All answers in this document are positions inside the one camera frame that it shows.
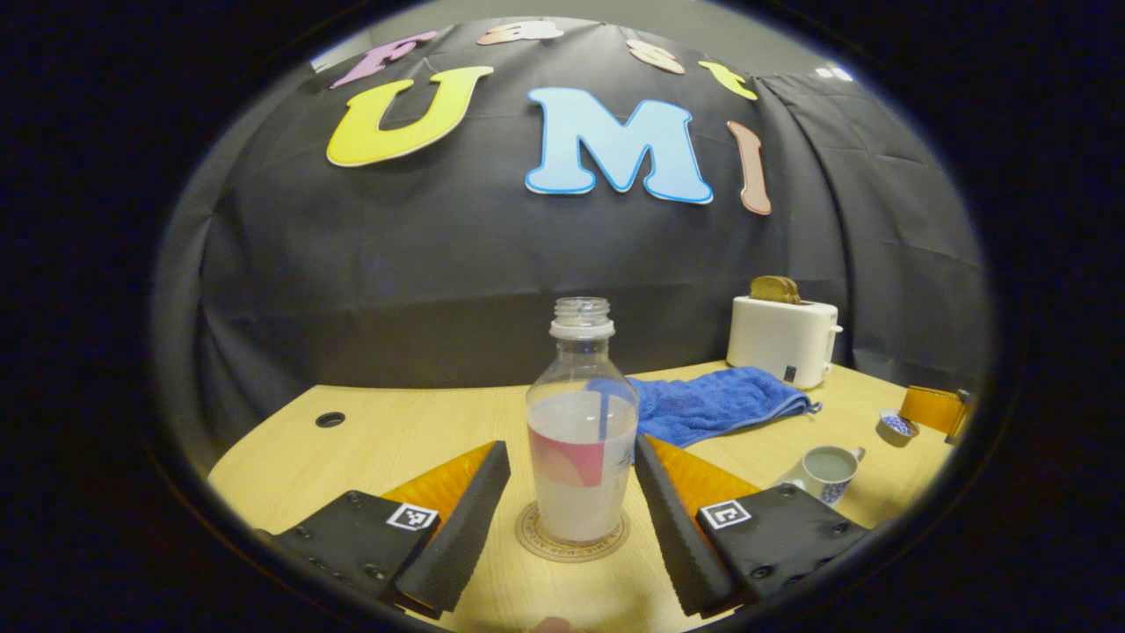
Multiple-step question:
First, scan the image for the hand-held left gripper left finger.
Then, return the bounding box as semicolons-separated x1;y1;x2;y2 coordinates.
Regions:
255;440;512;616

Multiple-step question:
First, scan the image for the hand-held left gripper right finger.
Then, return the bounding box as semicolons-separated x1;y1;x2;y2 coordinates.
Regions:
633;433;871;618

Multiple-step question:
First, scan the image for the white blue-patterned teacup lid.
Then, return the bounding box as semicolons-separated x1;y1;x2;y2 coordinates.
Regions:
877;409;919;445

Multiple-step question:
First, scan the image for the round brown coaster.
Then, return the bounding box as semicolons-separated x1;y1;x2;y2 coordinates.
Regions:
515;501;631;564

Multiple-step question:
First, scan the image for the white blue-patterned teacup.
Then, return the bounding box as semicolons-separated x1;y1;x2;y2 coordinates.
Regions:
773;445;867;506

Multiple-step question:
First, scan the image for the clear plastic water bottle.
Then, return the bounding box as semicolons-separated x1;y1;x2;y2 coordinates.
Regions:
526;297;640;546

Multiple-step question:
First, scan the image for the blue towel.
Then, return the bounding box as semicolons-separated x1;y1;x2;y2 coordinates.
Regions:
587;367;823;449

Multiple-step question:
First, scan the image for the white toaster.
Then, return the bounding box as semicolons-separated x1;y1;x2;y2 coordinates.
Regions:
726;295;843;390

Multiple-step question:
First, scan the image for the black backdrop cloth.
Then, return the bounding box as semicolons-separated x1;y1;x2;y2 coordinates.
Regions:
149;18;994;458

